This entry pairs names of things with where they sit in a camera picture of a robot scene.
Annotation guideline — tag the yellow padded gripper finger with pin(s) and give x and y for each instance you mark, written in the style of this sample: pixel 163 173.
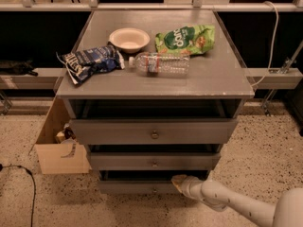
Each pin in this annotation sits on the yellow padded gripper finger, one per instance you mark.
pixel 177 181

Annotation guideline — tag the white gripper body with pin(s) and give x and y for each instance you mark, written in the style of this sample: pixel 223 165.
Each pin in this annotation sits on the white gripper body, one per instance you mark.
pixel 190 185

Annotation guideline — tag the grey bottom drawer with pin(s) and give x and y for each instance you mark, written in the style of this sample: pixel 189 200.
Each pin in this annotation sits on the grey bottom drawer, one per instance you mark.
pixel 143 181

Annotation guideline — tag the grey drawer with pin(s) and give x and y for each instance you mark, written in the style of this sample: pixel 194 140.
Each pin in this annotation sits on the grey drawer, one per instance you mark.
pixel 154 161
pixel 143 181
pixel 152 131

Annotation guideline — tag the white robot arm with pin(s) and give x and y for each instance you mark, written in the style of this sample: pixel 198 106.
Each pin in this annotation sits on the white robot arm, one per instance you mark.
pixel 287 212

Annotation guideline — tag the grey top drawer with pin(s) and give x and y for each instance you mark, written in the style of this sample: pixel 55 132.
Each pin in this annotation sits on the grey top drawer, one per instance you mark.
pixel 152 131

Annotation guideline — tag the grey middle drawer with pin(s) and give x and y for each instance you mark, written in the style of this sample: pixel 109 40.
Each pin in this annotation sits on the grey middle drawer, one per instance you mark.
pixel 154 161

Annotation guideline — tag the cardboard box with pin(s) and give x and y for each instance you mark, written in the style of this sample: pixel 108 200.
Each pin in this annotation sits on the cardboard box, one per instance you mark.
pixel 58 154

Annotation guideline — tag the clear plastic water bottle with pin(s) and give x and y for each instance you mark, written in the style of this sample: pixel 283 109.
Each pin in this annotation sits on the clear plastic water bottle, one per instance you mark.
pixel 165 65

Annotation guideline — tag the green snack bag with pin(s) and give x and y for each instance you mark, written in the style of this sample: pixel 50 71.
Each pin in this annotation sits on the green snack bag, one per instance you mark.
pixel 191 40

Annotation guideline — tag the white paper bowl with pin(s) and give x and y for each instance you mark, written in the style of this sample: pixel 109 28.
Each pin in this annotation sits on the white paper bowl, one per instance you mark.
pixel 129 40

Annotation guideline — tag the blue chip bag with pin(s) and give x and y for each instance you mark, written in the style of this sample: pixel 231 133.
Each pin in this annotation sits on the blue chip bag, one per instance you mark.
pixel 82 65

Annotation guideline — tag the black object on ledge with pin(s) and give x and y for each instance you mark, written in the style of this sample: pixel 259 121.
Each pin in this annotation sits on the black object on ledge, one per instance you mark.
pixel 17 68

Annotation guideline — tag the metal frame rail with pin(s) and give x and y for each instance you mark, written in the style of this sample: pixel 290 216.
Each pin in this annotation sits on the metal frame rail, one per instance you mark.
pixel 238 7

